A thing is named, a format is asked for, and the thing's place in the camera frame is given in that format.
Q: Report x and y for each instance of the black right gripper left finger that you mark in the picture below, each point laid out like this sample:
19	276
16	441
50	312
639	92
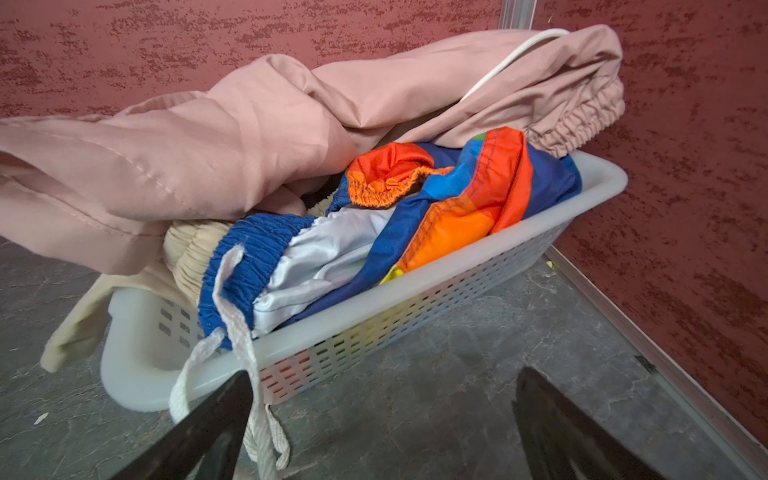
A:
207	441

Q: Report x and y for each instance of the multicolour striped shorts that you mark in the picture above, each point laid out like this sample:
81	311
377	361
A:
397	209

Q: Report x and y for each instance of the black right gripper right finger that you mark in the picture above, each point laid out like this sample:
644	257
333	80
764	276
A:
560	441

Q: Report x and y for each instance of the pink shorts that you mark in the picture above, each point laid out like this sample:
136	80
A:
101	191

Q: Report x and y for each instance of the white plastic basket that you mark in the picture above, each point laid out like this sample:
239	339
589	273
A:
149	339

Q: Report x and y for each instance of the beige shorts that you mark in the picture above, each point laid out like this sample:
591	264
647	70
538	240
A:
176	276

